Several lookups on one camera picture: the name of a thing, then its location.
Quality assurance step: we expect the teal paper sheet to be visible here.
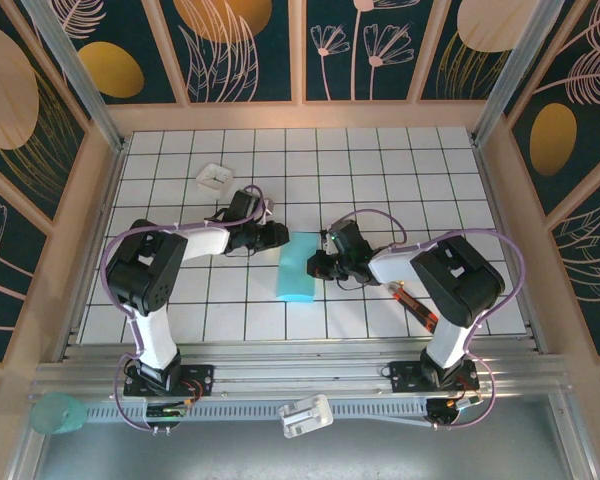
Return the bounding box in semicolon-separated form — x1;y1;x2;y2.
274;231;319;305

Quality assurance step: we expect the small white square dish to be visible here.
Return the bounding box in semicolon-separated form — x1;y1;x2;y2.
195;163;234;201

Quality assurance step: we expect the small black circuit board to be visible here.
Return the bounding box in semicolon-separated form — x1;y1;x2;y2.
144;404;191;421
427;397;481;424

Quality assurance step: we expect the teal plastic cup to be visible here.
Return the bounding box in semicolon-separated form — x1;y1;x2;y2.
29;392;89;436

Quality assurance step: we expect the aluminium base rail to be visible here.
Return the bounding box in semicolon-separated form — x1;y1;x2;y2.
29;339;571;401

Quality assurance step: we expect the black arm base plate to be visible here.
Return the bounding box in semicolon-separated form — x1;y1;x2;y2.
388;360;481;396
123;363;216;399

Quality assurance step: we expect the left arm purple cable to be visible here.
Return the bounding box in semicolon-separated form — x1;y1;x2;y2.
102;184;276;432

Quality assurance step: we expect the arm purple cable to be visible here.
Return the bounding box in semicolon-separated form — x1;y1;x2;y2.
329;209;526;431
102;184;276;432

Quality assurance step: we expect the white plastic bracket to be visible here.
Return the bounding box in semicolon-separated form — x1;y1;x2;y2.
277;393;335;440

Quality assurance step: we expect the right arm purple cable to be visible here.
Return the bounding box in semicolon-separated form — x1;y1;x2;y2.
329;209;526;431

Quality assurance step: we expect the grey slotted cable tray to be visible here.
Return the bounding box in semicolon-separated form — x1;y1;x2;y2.
84;399;431;424

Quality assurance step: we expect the aluminium frame post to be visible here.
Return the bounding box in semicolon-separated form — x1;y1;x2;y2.
472;0;569;146
22;0;126;151

